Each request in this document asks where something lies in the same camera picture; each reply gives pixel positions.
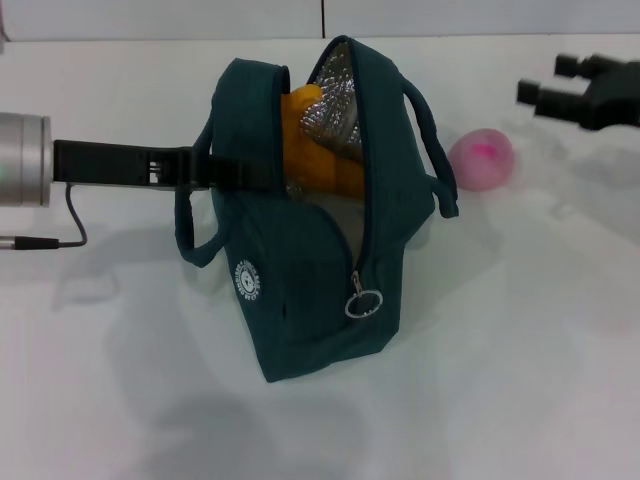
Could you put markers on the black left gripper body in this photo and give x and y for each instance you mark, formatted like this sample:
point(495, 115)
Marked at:
point(110, 164)

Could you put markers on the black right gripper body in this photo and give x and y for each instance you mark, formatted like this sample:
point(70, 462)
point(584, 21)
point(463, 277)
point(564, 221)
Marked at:
point(615, 95)

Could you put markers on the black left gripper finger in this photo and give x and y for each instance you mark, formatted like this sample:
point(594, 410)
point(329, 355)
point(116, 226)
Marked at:
point(240, 175)

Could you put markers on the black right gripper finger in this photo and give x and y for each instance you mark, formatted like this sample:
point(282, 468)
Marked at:
point(575, 65)
point(550, 97)

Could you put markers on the yellow banana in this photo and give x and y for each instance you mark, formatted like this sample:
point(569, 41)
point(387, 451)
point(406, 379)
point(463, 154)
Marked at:
point(310, 160)

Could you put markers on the pink round fruit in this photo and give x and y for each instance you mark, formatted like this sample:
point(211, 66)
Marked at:
point(482, 160)

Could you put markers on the dark teal insulated lunch bag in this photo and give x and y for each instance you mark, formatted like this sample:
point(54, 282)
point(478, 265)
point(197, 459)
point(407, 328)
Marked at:
point(305, 310)

